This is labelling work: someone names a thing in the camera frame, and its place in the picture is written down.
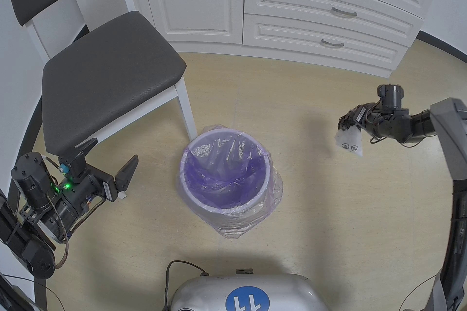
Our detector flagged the white chair with grey seat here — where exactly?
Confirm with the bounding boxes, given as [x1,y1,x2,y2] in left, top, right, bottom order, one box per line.
[9,0,198,164]

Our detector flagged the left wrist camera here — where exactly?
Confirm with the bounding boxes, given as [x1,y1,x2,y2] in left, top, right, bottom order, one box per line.
[58,151,90,187]

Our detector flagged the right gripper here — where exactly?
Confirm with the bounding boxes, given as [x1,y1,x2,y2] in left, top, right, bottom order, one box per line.
[351,103,384,139]

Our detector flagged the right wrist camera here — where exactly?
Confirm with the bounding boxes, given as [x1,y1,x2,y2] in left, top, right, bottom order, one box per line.
[377,84,405,114]

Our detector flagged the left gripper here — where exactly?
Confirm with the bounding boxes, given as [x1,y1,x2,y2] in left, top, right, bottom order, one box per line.
[55,137,139,228]

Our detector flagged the white trash bin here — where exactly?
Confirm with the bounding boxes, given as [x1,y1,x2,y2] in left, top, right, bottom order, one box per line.
[181,130,273,227]

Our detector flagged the black cable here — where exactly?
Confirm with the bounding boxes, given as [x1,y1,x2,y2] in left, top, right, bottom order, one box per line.
[165,260,209,309]
[402,274,440,311]
[0,275,64,311]

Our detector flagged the clear printed wrapper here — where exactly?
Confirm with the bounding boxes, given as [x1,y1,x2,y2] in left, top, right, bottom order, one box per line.
[334,128,365,158]

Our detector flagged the purple plastic bag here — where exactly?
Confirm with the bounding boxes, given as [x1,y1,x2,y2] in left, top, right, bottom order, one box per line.
[177,124,284,240]

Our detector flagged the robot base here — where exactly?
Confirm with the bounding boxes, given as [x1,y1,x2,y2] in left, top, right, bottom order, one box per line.
[171,272,329,311]

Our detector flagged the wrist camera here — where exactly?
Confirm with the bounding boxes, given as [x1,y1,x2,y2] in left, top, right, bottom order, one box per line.
[377,84,405,114]
[58,151,90,187]

